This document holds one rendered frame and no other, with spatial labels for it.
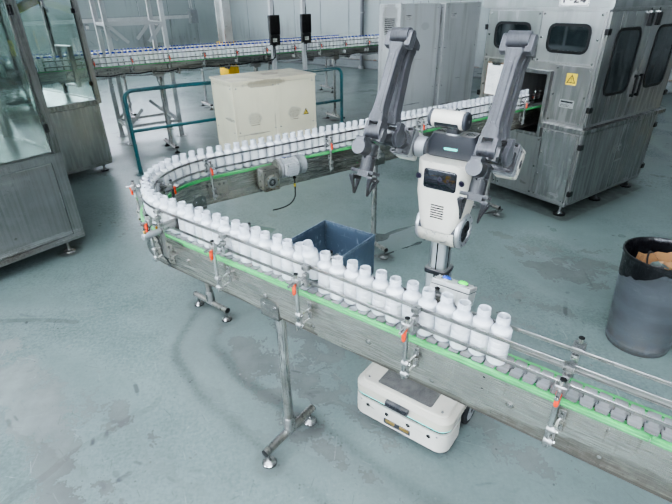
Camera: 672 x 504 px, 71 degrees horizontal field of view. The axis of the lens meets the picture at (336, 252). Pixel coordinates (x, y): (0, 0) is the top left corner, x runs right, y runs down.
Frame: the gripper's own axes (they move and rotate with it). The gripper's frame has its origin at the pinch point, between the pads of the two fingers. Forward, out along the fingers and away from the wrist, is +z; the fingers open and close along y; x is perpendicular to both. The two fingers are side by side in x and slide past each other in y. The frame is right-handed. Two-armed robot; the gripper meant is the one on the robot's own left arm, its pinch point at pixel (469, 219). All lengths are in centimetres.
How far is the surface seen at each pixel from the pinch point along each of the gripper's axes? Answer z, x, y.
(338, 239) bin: 28, 48, -72
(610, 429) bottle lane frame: 43, -30, 56
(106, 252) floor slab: 109, 106, -323
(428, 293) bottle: 24.1, -28.2, 0.0
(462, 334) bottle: 33.2, -26.7, 12.9
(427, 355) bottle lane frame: 45, -24, 4
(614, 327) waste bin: 50, 170, 70
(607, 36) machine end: -163, 290, 10
